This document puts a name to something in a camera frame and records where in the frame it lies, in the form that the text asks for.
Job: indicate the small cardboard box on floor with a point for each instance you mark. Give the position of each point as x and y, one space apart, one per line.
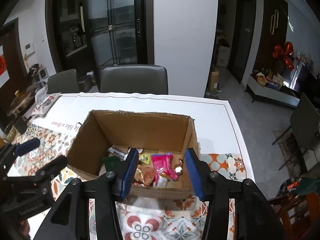
214 79

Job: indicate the glass bowl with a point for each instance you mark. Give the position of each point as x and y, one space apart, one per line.
9 136

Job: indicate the magenta snack packet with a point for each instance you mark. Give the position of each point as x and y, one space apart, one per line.
162 164

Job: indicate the red foil balloons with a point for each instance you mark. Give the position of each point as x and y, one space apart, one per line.
285 53

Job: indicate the glass sliding door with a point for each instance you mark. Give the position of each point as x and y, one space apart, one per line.
117 31

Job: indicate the black mug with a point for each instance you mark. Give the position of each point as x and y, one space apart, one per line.
20 124

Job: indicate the grey dining chair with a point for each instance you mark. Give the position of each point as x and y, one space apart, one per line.
142 79
63 82

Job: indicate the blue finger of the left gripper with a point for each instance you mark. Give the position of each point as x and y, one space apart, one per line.
26 147

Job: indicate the white low cabinet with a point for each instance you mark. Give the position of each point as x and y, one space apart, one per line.
269 95

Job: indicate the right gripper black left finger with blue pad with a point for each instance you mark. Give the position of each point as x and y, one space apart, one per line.
69 218

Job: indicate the person's left hand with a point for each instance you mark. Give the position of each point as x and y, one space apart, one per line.
24 228

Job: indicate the gold Fortune Biscuits packet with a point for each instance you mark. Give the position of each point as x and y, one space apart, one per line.
144 175

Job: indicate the gold wrapped candy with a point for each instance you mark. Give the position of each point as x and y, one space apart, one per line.
178 168

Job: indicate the patterned tile table mat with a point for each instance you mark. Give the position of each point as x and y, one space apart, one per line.
139 218

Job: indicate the red fu character poster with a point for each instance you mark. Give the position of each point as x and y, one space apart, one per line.
3 72

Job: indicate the printed snack bag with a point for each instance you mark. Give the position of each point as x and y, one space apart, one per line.
45 105

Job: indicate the metal hot pot cooker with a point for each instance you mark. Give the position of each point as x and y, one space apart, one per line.
22 100

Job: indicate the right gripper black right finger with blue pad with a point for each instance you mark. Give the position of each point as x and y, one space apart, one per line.
254 216

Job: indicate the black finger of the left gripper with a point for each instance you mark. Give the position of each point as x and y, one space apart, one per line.
52 169

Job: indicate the dark chair at right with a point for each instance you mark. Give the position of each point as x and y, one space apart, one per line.
304 123

